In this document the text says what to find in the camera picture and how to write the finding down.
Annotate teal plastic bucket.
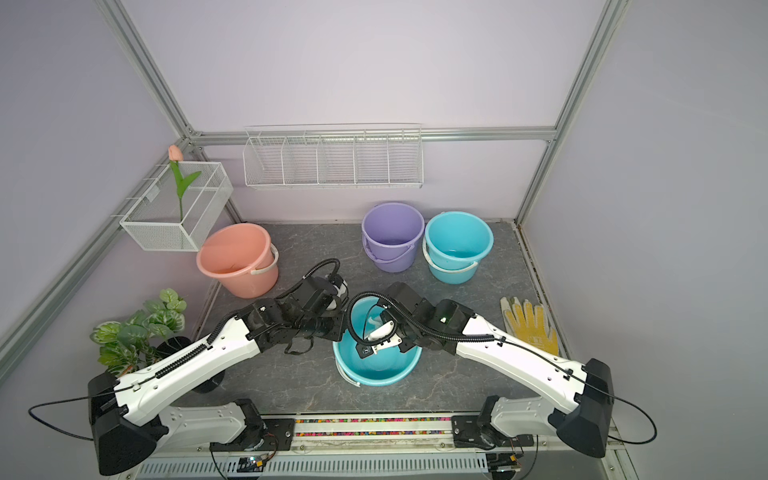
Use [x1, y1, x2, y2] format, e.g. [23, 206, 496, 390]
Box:
[422, 211, 494, 285]
[333, 296, 422, 387]

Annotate purple plastic bucket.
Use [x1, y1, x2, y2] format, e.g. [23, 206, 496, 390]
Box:
[361, 202, 425, 273]

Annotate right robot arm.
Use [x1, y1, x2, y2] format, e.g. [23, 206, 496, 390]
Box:
[363, 282, 614, 458]

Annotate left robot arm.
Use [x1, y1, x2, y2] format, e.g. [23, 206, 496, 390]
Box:
[88, 274, 348, 476]

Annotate pink plastic bucket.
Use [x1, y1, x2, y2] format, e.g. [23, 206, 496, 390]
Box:
[196, 223, 279, 299]

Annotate yellow white work gloves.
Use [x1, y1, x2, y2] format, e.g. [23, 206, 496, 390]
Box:
[500, 297, 559, 356]

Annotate potted green leafy plant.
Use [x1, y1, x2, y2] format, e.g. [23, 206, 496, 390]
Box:
[89, 288, 192, 378]

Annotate artificial pink tulip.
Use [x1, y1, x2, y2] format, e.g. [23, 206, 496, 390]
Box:
[168, 145, 201, 223]

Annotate black corrugated cable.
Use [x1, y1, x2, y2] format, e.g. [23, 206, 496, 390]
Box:
[346, 291, 496, 349]

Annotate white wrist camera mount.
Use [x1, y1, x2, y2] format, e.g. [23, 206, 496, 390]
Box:
[356, 321, 402, 359]

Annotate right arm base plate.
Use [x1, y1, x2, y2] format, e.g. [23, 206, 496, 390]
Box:
[451, 415, 535, 450]

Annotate rail with coloured beads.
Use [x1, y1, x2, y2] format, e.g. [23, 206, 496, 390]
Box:
[140, 399, 609, 458]

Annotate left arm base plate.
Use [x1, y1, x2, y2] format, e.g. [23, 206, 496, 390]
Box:
[210, 417, 296, 452]

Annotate long white wire shelf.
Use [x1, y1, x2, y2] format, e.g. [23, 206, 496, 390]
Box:
[242, 123, 424, 189]

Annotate white wire basket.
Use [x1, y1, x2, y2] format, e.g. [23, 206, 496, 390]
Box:
[120, 161, 233, 252]

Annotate white slotted cable duct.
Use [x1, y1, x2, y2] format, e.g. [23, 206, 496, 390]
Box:
[124, 453, 490, 479]

